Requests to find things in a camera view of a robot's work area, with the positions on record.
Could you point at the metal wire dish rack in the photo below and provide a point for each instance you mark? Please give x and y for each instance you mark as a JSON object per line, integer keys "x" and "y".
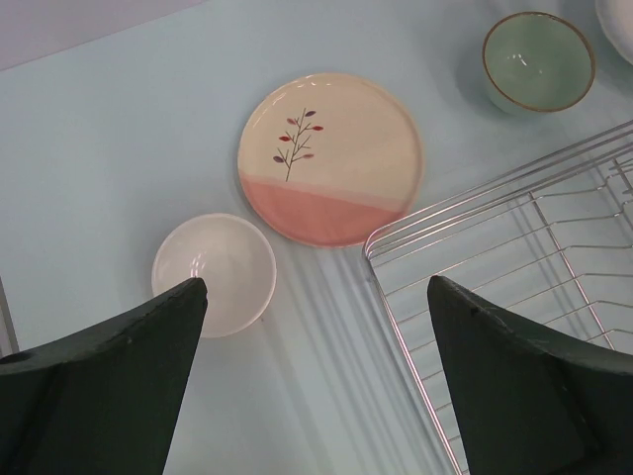
{"x": 550, "y": 240}

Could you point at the orange bowl white inside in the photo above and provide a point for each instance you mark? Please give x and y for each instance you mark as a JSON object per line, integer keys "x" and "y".
{"x": 236, "y": 262}

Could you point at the white deep plate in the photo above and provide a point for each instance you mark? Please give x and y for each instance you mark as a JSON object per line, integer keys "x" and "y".
{"x": 615, "y": 18}

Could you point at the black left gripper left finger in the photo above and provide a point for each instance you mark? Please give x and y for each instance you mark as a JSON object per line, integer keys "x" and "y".
{"x": 104, "y": 400}

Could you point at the pink cream tree plate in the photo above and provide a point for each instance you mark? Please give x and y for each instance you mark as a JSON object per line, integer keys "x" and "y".
{"x": 328, "y": 158}

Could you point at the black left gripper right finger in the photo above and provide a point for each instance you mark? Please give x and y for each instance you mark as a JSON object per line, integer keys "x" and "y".
{"x": 529, "y": 399}

